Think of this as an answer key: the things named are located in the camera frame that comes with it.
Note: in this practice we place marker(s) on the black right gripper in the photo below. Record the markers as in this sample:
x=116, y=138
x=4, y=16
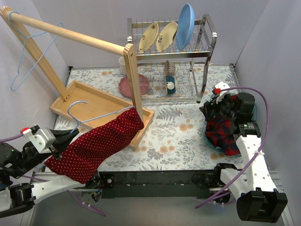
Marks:
x=212, y=109

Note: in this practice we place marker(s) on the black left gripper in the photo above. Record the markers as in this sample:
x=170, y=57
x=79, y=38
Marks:
x=54, y=144

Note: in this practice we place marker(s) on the red polka dot skirt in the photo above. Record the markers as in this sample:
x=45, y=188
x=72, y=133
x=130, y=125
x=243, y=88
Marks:
x=83, y=156

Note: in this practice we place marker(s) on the light blue wire hanger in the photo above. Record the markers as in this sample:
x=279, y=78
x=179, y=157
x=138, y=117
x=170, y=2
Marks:
x=78, y=122

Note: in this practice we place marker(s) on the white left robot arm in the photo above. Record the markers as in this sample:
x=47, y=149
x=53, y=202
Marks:
x=19, y=198

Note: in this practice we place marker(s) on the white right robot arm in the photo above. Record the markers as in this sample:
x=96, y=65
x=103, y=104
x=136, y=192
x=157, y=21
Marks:
x=257, y=197

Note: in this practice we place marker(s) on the blue hanger on rod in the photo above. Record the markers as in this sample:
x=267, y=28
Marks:
x=32, y=48

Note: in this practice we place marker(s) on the red plaid garment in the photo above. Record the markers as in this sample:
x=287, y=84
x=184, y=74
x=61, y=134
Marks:
x=220, y=134

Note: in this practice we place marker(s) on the wooden clothes rack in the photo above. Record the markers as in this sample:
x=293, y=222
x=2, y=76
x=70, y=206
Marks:
x=98, y=86

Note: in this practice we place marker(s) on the floral table mat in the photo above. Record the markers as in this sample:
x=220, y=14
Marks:
x=174, y=140

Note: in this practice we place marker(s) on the teal transparent plastic basin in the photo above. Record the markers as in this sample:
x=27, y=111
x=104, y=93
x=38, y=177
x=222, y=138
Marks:
x=245, y=123

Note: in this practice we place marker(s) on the stainless steel dish rack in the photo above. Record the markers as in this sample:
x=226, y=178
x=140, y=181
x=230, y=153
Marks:
x=191, y=64

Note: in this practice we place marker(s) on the cream floral plate right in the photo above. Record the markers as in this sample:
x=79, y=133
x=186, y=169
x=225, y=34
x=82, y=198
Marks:
x=166, y=36

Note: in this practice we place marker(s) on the cream floral plate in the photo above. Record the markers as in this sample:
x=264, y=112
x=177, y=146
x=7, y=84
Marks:
x=166, y=36
x=148, y=38

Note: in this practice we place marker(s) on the pink dotted plate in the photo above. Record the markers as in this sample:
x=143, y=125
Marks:
x=124, y=86

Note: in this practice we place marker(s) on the blue plate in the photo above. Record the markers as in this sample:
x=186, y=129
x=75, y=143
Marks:
x=185, y=27

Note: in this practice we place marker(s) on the cream floral plate left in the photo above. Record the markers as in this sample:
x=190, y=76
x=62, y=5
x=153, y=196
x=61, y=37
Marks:
x=148, y=38

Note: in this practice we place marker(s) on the white cup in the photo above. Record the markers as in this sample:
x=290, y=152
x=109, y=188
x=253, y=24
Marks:
x=122, y=65

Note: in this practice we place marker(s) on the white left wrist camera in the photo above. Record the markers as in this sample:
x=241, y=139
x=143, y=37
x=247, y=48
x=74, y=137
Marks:
x=41, y=138

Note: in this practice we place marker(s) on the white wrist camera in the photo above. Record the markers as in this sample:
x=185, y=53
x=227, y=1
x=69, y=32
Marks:
x=41, y=138
x=220, y=90

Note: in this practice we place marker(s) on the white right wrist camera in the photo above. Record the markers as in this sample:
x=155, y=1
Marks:
x=220, y=90

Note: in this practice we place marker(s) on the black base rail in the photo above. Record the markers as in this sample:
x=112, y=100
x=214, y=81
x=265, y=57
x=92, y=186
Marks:
x=171, y=183

